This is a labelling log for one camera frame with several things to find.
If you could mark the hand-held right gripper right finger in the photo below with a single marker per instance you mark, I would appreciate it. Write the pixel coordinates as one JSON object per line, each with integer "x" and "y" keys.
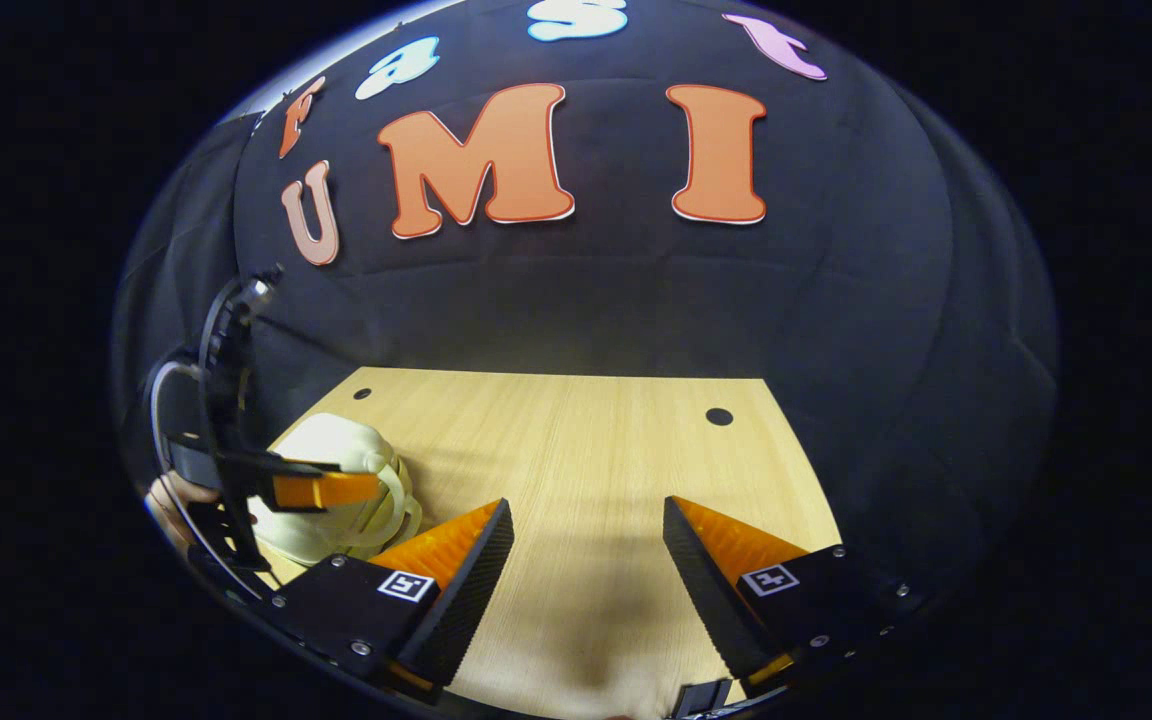
{"x": 706, "y": 600}

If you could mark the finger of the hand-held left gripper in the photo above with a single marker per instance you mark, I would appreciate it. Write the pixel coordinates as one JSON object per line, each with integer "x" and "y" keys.
{"x": 326, "y": 490}

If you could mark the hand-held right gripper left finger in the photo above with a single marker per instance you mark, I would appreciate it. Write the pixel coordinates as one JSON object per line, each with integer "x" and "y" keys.
{"x": 471, "y": 600}

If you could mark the cream yellow small suitcase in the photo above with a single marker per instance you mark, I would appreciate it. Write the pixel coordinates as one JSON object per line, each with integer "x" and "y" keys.
{"x": 336, "y": 440}

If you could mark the black backdrop cloth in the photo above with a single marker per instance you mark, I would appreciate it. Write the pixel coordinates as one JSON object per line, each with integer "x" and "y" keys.
{"x": 636, "y": 300}

